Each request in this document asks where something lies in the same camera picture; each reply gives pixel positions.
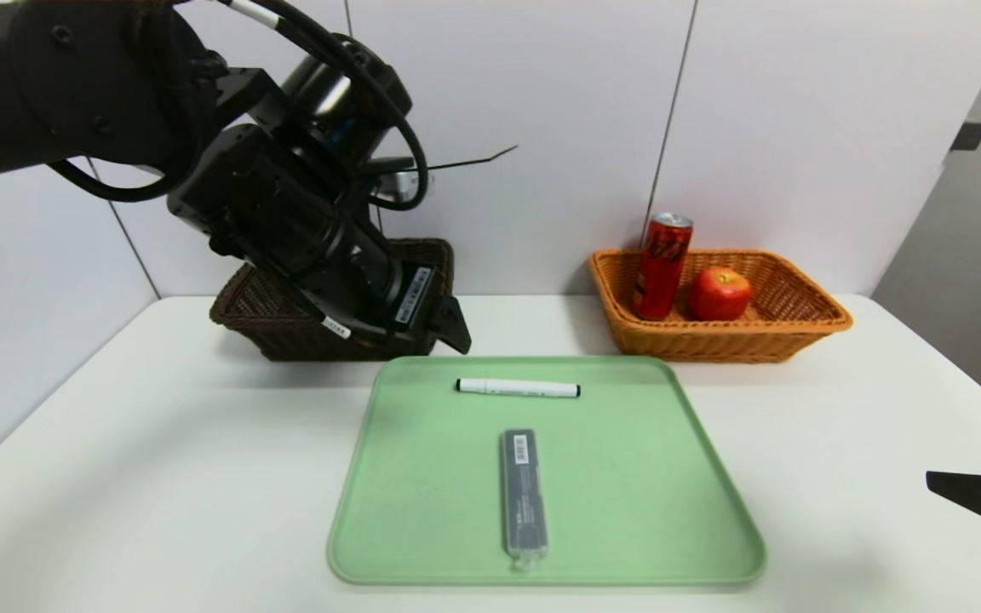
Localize red soda can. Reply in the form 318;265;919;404
632;213;695;322

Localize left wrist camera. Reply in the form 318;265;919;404
371;166;423;205

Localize red apple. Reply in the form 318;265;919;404
686;266;754;322

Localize clear plastic pencil lead case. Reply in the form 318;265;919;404
501;428;551;573

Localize dark brown wicker basket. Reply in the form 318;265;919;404
209;238;456;362

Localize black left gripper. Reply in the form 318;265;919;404
344;222;472;355

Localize light green plastic tray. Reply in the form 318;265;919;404
327;355;767;587

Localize white marker pen black caps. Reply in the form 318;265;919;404
456;378;582;399

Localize orange wicker basket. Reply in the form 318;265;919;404
589;247;854;364

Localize thin black zip tie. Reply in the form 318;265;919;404
371;145;519;171

